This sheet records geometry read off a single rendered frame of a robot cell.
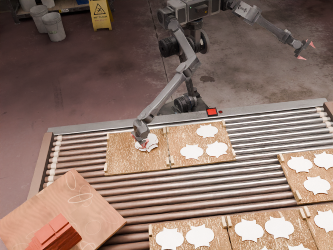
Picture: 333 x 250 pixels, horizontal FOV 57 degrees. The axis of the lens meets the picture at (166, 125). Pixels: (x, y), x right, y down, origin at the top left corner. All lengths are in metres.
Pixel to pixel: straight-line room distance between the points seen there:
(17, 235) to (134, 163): 0.75
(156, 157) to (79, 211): 0.59
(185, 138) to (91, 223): 0.84
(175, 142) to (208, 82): 2.11
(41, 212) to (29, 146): 1.97
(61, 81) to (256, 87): 2.60
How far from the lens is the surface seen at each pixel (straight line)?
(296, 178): 1.99
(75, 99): 4.12
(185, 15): 2.39
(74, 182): 1.88
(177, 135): 2.11
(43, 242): 1.55
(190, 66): 1.90
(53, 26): 5.34
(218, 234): 1.72
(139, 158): 2.01
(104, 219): 1.70
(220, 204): 1.83
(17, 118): 4.17
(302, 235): 1.81
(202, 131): 2.13
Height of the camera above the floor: 2.49
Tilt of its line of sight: 45 degrees down
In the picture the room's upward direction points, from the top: 5 degrees counter-clockwise
